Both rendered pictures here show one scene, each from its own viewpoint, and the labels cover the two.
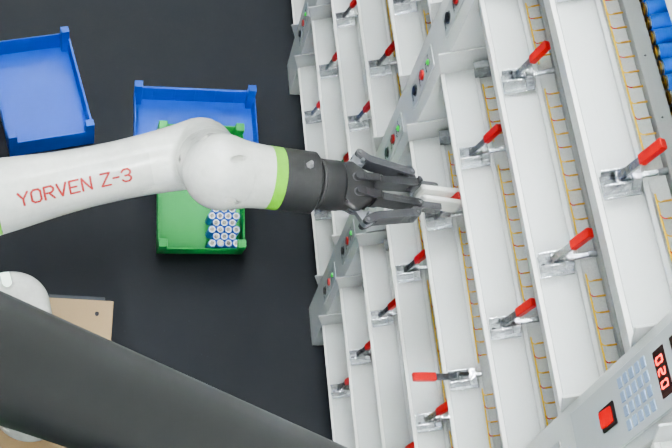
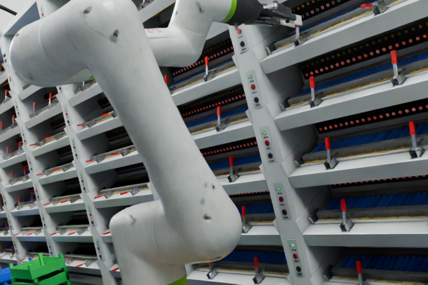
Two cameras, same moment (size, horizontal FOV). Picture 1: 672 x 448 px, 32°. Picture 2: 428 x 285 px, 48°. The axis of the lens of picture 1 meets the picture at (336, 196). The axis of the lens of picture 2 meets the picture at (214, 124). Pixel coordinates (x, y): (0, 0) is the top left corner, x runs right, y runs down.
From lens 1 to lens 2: 1.84 m
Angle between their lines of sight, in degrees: 60
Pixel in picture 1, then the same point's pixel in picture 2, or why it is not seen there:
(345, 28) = not seen: hidden behind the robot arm
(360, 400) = (373, 229)
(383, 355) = (351, 165)
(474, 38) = not seen: outside the picture
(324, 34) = not seen: hidden behind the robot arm
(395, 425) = (396, 158)
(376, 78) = (223, 130)
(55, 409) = not seen: outside the picture
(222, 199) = not seen: outside the picture
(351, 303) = (314, 229)
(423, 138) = (263, 58)
